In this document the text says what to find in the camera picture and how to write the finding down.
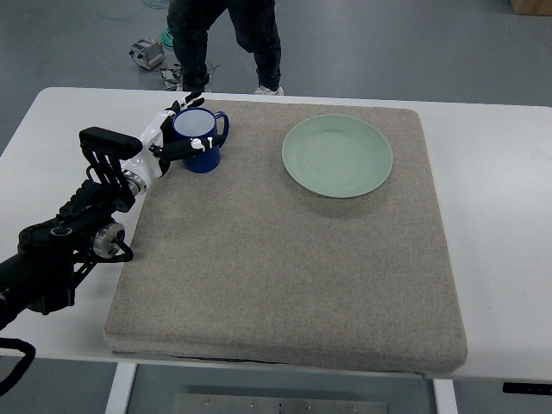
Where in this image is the grey metal device box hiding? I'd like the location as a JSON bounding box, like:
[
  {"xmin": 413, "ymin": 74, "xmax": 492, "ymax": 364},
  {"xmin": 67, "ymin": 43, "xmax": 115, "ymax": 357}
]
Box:
[{"xmin": 129, "ymin": 39, "xmax": 165, "ymax": 70}]

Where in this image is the black table control panel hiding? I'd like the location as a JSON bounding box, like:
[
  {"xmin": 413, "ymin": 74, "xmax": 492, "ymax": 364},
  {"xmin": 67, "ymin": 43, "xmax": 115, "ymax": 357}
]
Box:
[{"xmin": 502, "ymin": 382, "xmax": 552, "ymax": 396}]

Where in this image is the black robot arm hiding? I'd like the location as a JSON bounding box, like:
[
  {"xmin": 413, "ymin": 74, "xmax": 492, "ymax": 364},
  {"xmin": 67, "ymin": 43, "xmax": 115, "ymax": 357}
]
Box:
[{"xmin": 1, "ymin": 127, "xmax": 142, "ymax": 327}]

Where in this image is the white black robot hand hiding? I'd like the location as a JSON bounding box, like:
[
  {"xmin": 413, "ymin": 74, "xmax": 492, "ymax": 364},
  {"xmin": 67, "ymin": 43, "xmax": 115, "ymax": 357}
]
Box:
[{"xmin": 122, "ymin": 92, "xmax": 206, "ymax": 191}]

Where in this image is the blue enamel cup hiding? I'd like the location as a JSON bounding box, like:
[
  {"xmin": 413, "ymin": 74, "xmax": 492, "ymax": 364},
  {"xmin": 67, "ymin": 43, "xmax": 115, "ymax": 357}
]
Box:
[{"xmin": 172, "ymin": 107, "xmax": 229, "ymax": 173}]

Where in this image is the grey felt mat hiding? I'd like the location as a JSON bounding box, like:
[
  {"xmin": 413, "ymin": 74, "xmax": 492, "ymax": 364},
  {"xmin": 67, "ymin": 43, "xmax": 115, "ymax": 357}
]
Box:
[{"xmin": 104, "ymin": 100, "xmax": 467, "ymax": 374}]

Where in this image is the black cable loop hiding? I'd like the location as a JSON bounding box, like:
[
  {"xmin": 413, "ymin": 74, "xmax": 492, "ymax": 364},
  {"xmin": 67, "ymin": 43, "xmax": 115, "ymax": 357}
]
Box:
[{"xmin": 0, "ymin": 337, "xmax": 36, "ymax": 397}]

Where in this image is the green plate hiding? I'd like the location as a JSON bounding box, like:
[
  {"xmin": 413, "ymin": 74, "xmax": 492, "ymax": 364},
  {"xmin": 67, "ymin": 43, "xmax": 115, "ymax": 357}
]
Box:
[{"xmin": 281, "ymin": 114, "xmax": 393, "ymax": 198}]

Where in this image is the cardboard box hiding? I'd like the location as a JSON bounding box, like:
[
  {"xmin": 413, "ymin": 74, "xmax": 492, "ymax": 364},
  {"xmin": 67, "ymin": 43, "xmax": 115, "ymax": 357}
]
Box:
[{"xmin": 510, "ymin": 0, "xmax": 552, "ymax": 16}]

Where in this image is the person in dark clothes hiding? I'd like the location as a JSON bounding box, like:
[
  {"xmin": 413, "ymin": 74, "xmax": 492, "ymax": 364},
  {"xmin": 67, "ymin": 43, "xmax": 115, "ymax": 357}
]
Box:
[{"xmin": 166, "ymin": 1, "xmax": 284, "ymax": 96}]

